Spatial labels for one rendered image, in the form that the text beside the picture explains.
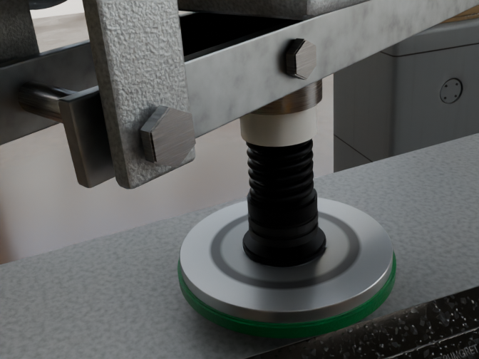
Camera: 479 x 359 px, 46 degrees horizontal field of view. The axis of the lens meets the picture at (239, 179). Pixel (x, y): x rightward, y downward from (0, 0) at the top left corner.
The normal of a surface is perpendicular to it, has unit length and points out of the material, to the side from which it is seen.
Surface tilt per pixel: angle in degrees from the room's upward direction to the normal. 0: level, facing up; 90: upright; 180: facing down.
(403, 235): 0
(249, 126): 90
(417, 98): 90
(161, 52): 90
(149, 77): 90
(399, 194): 0
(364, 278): 0
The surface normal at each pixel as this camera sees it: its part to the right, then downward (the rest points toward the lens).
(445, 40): 0.30, 0.39
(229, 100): 0.74, 0.24
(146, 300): -0.07, -0.90
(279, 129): -0.05, 0.44
